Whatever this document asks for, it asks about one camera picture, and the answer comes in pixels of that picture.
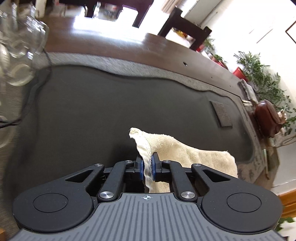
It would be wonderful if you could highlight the dark wooden chair left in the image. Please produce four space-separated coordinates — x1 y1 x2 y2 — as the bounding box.
85 0 154 28

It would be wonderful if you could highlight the black cable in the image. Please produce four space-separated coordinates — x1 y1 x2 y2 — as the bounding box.
0 49 53 129

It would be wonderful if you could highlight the black stone tea tray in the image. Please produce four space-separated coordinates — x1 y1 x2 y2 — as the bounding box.
5 65 254 190

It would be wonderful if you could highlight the cream terry towel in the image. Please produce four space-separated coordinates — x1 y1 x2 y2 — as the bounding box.
129 128 238 193

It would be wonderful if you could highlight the dark wooden chair right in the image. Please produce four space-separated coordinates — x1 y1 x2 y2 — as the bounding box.
158 7 212 51

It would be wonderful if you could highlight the dark wooden chair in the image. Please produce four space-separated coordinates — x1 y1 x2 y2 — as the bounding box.
158 7 212 51
85 0 154 28

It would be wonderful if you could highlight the folded grey cloth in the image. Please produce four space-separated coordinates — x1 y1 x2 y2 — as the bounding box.
240 79 258 105

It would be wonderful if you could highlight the green potted plant right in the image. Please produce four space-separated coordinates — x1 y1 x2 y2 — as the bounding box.
234 51 295 136

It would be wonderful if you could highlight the small dark square coaster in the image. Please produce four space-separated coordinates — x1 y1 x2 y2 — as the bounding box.
210 100 232 128

